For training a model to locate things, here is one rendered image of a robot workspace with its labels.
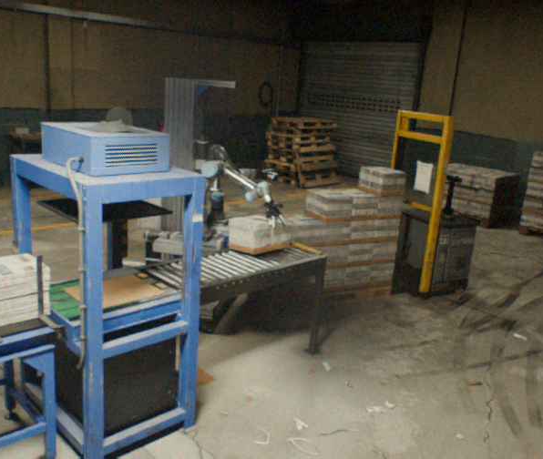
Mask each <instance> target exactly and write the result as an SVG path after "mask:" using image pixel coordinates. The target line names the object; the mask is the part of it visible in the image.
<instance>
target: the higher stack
mask: <svg viewBox="0 0 543 459"><path fill-rule="evenodd" d="M405 176H406V173H404V172H402V171H397V170H394V169H390V168H387V167H361V172H360V179H359V181H360V183H359V185H361V186H364V187H367V188H368V189H375V190H378V191H404V190H405ZM372 194H374V193H372ZM374 195H376V194H374ZM376 197H379V195H376ZM403 199H404V197H402V195H390V197H379V199H378V206H377V214H376V215H396V214H401V212H402V207H403ZM399 224H400V219H377V220H376V223H375V235H374V237H375V238H376V239H379V238H392V237H398V235H399V227H400V226H399ZM373 243H374V250H373V256H372V257H373V258H372V260H384V259H393V258H394V256H396V255H394V254H395V253H396V251H397V241H396V240H395V241H382V242H373ZM370 266H371V274H370V280H369V281H370V282H376V281H391V280H392V278H393V270H394V264H393V263H386V264H375V265H370ZM391 285H392V284H384V285H375V286H366V287H367V289H368V292H367V300H372V299H379V298H386V297H390V293H391Z"/></svg>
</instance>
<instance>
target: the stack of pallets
mask: <svg viewBox="0 0 543 459"><path fill-rule="evenodd" d="M280 121H282V123H280ZM325 122H327V123H331V125H330V126H329V127H325ZM312 123H313V125H311V124H312ZM337 123H338V121H330V120H325V119H319V118H311V117H272V118H271V124H268V126H269V129H268V131H267V132H266V138H267V140H268V145H267V147H268V149H267V152H268V154H269V158H268V159H265V162H266V163H267V164H266V166H265V169H271V170H276V171H273V172H272V173H277V174H279V175H274V177H276V178H271V177H270V176H268V178H267V179H278V180H277V181H278V183H290V181H291V182H292V183H291V186H299V183H298V180H300V179H299V178H298V174H299V172H297V162H296V156H295V151H294V149H295V148H307V147H319V146H320V143H324V145H325V146H331V145H332V143H333V142H332V141H331V140H330V135H332V134H333V128H337ZM276 128H280V130H276ZM321 129H325V133H321ZM308 130H310V131H308ZM273 135H278V137H274V136H273ZM317 136H323V139H318V138H317ZM274 141H276V143H280V144H274ZM307 144H309V145H307ZM275 148H276V149H279V150H274V149H275ZM276 156H277V157H280V158H276ZM272 163H277V164H272Z"/></svg>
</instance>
